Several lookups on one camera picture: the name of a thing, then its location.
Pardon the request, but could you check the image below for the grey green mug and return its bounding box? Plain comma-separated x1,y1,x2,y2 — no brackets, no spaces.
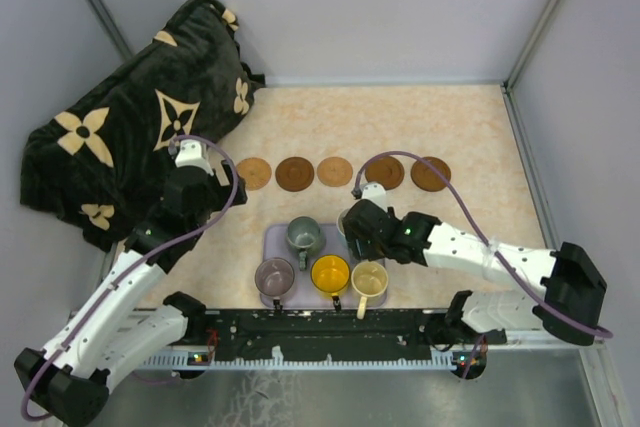
286,216,326,271

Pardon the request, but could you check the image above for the black floral plush blanket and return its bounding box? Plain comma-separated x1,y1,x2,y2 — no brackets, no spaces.
20,0,265,251

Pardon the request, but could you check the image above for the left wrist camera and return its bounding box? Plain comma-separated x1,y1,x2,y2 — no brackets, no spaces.
174,140,213,176

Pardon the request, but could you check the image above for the cream mug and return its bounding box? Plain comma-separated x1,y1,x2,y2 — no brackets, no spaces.
351,261,389,320

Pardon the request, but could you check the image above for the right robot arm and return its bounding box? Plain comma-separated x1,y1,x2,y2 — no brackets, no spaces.
343,199,611,346

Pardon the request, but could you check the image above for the lavender plastic tray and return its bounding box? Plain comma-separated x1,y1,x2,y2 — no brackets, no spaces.
263,223,357,310

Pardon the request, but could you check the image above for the yellow glass mug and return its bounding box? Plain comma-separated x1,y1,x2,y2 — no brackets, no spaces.
311,254,350,311

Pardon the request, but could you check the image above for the aluminium frame rail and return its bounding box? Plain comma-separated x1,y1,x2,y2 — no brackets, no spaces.
60,306,606,373

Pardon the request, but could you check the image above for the purple glass mug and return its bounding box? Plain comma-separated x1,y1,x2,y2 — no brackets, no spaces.
254,257,295,312

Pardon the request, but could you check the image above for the woven rattan coaster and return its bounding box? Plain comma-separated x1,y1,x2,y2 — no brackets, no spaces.
236,157,272,191
317,156,353,187

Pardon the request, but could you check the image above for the white mug blue handle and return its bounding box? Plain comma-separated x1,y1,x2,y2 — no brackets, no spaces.
336,208,349,247

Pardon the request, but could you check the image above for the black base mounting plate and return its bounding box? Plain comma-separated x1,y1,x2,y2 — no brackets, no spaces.
172,309,479,361

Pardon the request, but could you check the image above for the dark wooden coaster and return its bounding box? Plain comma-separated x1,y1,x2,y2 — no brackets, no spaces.
410,157,451,192
275,157,315,192
365,156,405,191

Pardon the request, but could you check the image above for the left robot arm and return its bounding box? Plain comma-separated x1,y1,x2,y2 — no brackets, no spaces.
14,159,247,426

